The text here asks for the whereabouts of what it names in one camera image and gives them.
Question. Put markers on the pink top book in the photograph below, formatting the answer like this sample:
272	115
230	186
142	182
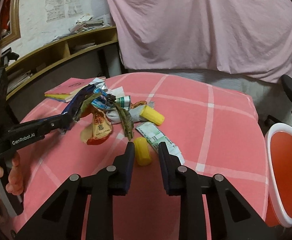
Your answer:
71	85

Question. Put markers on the stack of papers on shelf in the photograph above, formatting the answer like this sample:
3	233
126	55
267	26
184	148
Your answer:
86	23

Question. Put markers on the blue green snack wrapper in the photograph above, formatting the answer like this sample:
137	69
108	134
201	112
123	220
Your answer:
103	101

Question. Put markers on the wooden framed mirror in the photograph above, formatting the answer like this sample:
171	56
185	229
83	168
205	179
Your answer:
9	22

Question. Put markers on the black clamp stand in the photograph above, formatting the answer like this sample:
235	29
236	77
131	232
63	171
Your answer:
7	56

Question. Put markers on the yellow blue bottom book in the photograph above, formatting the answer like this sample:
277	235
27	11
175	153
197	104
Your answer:
60	97

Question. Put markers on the wooden wall shelf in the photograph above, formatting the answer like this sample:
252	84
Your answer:
55	54

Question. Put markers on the red plastic trash bucket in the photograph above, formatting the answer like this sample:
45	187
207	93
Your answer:
278	141

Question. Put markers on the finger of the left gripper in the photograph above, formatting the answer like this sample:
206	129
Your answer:
61	121

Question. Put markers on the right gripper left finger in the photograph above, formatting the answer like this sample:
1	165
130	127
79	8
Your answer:
82	201

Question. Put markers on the large pink hanging sheet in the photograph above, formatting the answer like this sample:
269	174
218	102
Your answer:
246	37

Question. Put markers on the white green paper strip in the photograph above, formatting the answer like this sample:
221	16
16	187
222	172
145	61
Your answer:
155	136

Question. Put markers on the yellow plastic cap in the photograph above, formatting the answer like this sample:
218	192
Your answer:
152	115
142	154

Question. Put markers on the wall calendar sheets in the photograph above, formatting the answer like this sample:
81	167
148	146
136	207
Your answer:
58	9

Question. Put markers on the person's left hand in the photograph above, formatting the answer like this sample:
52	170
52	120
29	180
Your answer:
15	183

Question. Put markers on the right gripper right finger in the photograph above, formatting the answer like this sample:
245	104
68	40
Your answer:
210	206

